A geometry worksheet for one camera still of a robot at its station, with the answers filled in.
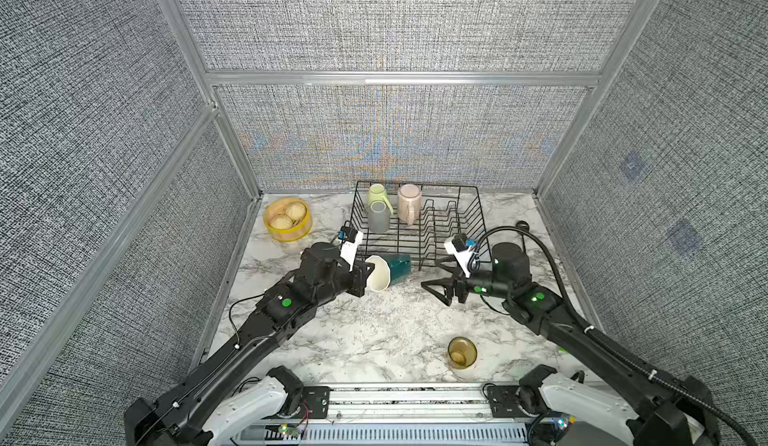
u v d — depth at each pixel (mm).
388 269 652
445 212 1097
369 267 703
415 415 741
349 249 633
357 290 619
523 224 1068
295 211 1076
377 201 1002
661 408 400
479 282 637
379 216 1002
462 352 813
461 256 638
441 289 653
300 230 1042
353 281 638
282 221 1064
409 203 1020
